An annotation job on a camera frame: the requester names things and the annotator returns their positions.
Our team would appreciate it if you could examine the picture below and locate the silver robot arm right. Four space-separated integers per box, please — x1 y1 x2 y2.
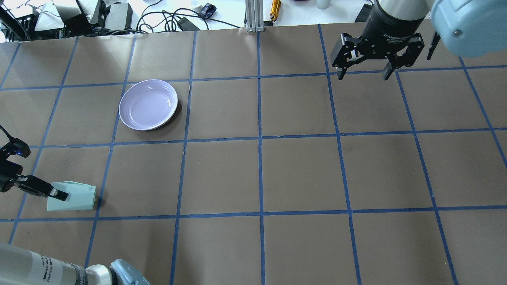
331 0 507 80

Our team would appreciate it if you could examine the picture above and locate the black power adapter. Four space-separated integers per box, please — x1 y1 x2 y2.
176 17 200 31

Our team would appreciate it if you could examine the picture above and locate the aluminium frame post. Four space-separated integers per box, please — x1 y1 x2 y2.
245 0 265 32

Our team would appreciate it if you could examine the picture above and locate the lilac plate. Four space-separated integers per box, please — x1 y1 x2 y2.
119 79 179 131

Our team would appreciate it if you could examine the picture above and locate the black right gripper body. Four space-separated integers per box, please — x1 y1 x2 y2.
331 3 426 68

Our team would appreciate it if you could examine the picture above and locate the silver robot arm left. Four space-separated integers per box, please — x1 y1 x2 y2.
0 160 150 285

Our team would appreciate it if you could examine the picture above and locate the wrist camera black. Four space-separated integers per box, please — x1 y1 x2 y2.
0 138 31 160

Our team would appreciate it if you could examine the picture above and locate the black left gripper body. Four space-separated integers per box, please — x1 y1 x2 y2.
0 160 25 193

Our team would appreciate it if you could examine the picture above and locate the mint green hexagonal cup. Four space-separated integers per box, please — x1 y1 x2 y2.
46 181 96 211

